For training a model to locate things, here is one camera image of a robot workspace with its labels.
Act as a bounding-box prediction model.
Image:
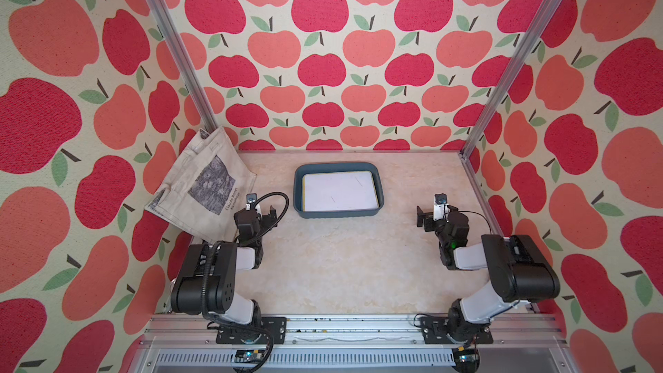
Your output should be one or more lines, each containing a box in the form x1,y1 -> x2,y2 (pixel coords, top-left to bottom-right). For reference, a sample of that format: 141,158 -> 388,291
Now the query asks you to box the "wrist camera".
245,193 -> 261,212
433,193 -> 449,221

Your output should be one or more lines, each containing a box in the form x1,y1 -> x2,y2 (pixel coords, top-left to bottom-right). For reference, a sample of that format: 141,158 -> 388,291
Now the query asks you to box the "beige printed tote bag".
144,128 -> 257,243

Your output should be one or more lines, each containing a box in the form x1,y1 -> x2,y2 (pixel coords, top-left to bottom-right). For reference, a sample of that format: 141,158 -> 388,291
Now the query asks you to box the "dark teal storage box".
294,162 -> 384,219

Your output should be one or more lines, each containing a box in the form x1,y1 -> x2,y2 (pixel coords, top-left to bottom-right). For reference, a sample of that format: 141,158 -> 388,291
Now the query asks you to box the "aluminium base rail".
126,313 -> 580,372

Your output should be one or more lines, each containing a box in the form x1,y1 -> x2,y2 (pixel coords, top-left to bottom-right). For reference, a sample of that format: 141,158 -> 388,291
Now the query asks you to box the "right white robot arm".
416,204 -> 560,343

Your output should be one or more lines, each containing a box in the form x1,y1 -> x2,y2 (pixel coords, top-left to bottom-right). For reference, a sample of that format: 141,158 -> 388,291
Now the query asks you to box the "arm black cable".
448,209 -> 494,238
199,191 -> 291,373

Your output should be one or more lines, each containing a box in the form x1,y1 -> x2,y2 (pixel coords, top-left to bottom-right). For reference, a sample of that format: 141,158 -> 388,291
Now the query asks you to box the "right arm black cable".
448,209 -> 494,238

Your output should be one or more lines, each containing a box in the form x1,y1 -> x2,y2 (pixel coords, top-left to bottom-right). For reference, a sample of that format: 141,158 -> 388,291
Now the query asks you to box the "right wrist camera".
433,193 -> 449,221

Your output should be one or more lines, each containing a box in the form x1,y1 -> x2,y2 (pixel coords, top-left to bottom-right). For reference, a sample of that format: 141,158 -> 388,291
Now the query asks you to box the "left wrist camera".
245,193 -> 261,212

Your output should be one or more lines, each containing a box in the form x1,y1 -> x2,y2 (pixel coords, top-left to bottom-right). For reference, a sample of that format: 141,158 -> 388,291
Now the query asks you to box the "left aluminium frame post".
146,0 -> 219,133

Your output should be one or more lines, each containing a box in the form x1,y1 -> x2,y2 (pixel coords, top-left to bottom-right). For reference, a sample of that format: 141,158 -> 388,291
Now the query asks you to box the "right aluminium frame post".
459,0 -> 563,162

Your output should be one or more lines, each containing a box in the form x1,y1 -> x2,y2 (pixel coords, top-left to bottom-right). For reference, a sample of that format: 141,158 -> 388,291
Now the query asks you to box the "aluminium frame post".
146,0 -> 219,133
459,0 -> 563,162

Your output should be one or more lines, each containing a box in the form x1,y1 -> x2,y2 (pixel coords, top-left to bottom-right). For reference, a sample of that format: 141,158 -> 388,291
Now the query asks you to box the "yellow framed whiteboard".
302,170 -> 379,212

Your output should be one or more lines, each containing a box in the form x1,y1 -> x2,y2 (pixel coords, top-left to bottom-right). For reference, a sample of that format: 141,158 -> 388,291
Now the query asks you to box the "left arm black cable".
199,191 -> 291,373

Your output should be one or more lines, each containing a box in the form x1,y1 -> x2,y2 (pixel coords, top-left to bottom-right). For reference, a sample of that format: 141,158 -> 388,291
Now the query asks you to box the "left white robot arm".
171,207 -> 277,332

